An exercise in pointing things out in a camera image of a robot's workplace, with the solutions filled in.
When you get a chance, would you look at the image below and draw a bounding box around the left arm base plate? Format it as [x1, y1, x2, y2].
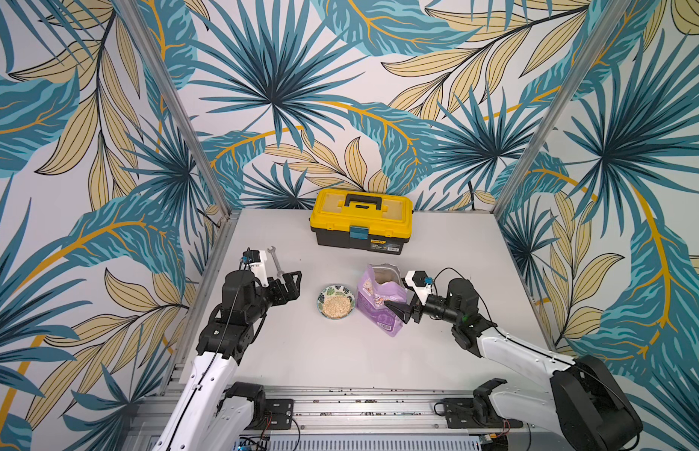
[245, 398, 295, 431]

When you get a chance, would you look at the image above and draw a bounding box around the left aluminium frame post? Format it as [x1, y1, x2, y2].
[115, 0, 231, 222]

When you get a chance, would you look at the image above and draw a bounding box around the silver open-end wrench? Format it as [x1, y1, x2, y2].
[267, 246, 285, 278]

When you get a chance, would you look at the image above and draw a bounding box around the green leaf pattern bowl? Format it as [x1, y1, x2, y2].
[317, 284, 356, 319]

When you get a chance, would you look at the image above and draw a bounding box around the yellow black plastic toolbox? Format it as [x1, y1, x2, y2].
[310, 188, 413, 256]

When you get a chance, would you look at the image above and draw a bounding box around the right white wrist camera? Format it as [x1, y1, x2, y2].
[404, 270, 436, 306]

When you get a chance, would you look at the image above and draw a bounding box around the aluminium mounting rail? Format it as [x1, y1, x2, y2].
[123, 385, 610, 438]

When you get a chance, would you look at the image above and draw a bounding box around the aluminium frame post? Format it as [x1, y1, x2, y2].
[115, 0, 231, 222]
[492, 0, 631, 219]

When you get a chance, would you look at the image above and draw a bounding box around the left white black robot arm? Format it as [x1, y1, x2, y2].
[154, 269, 302, 450]

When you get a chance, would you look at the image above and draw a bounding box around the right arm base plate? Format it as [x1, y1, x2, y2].
[433, 398, 524, 432]

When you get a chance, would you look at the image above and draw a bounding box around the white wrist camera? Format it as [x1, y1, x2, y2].
[404, 270, 436, 306]
[242, 249, 269, 288]

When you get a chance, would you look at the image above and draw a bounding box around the purple oats bag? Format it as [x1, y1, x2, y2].
[356, 264, 407, 337]

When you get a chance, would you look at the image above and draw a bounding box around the right aluminium frame post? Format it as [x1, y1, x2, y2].
[492, 0, 631, 219]

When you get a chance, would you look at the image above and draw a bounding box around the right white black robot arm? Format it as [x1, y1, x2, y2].
[384, 274, 644, 450]

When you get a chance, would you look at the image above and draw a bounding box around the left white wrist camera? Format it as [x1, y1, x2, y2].
[242, 249, 269, 288]

